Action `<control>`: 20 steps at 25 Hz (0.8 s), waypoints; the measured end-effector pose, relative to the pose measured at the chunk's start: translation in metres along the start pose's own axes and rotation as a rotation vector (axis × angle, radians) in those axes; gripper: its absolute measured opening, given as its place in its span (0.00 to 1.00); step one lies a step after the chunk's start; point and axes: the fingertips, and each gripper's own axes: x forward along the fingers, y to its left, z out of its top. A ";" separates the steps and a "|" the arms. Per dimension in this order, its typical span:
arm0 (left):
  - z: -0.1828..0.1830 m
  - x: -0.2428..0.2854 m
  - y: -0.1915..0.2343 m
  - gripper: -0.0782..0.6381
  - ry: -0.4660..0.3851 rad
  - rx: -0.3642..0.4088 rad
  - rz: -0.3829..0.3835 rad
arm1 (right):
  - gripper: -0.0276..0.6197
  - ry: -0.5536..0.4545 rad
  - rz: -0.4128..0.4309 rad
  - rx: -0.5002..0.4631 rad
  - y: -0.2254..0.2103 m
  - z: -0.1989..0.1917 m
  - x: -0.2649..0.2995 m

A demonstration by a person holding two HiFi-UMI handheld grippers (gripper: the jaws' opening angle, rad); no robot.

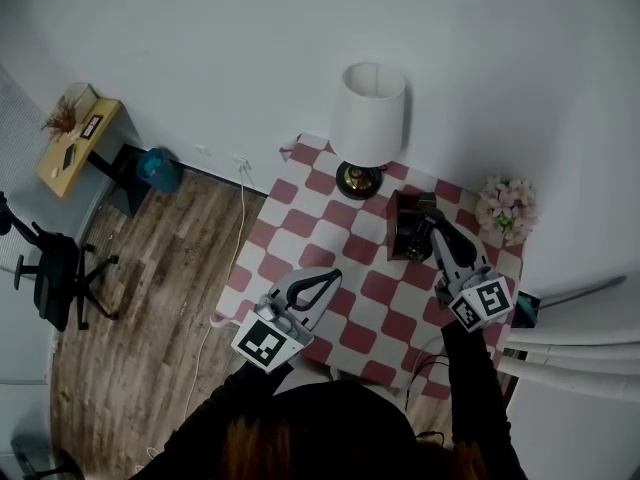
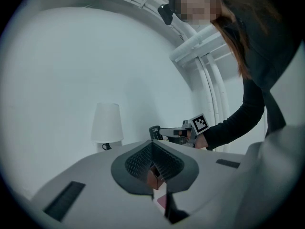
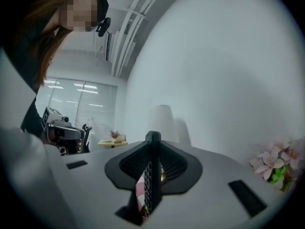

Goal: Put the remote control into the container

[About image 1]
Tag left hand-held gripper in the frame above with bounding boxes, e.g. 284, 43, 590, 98
230, 265, 345, 375

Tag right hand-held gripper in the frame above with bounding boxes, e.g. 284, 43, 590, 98
429, 219, 517, 332

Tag large black remote control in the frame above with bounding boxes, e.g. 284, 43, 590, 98
405, 211, 444, 263

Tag brown wooden organizer box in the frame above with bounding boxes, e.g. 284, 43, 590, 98
384, 189, 441, 263

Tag person's left forearm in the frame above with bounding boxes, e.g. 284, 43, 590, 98
219, 362, 296, 404

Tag person's right forearm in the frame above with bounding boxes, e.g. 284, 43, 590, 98
439, 320, 516, 459

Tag teal box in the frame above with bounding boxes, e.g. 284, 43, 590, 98
512, 290, 542, 329

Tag pale rectangular box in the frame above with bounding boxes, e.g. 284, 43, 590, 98
64, 82, 97, 112

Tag pink flower bouquet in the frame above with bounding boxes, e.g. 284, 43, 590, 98
474, 175, 540, 247

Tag pink checkered tablecloth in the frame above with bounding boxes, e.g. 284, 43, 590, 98
209, 134, 526, 402

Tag person's black top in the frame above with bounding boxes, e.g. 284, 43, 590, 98
124, 377, 531, 480

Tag white curtains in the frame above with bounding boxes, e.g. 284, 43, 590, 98
497, 292, 640, 404

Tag white table lamp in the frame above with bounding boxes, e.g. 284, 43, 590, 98
328, 61, 407, 202

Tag teal trash bin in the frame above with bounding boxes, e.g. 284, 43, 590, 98
135, 147, 182, 194

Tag black office chair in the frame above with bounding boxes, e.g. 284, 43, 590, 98
0, 190, 121, 333

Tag black desk sign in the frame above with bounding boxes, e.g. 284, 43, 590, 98
79, 114, 105, 142

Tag yellow wooden side desk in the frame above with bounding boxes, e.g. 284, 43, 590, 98
35, 98, 151, 219

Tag dried brown plant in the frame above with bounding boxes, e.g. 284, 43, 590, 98
40, 95, 81, 139

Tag thin black cable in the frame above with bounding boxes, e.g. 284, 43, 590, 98
403, 337, 454, 442

